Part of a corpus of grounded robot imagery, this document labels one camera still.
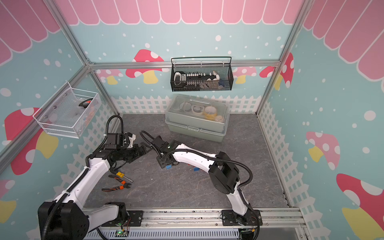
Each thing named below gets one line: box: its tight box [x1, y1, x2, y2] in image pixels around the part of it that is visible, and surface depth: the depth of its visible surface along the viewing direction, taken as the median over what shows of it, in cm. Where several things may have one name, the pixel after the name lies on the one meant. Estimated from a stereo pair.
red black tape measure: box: [78, 98, 94, 109], surface depth 80 cm
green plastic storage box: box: [165, 94, 230, 143], surface depth 98 cm
